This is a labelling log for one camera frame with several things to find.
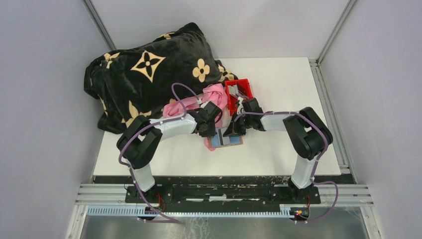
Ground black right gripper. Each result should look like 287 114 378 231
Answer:
224 114 252 139

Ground tan leather card holder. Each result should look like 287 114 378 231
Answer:
205 127 243 151

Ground red plastic bin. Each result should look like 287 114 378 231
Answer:
224 79 253 116

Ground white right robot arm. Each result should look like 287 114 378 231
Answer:
223 98 333 203

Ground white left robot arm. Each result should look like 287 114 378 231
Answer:
116 102 222 203

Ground stack of credit cards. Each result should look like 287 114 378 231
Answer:
228 85 248 99

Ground pink cloth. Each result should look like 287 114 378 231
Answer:
162 83 229 152

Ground black floral blanket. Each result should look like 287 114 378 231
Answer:
84 22 236 134

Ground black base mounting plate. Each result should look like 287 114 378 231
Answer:
144 176 321 213

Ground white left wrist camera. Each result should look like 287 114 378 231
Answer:
200 101 210 108

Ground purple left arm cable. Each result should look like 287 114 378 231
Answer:
118 82 204 225

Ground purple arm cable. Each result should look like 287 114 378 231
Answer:
233 96 339 224
118 82 204 225

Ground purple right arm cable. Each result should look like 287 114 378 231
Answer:
233 96 339 224

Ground blue slotted cable duct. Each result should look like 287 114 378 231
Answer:
86 206 311 219

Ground aluminium frame rails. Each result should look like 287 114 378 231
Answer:
76 184 374 207

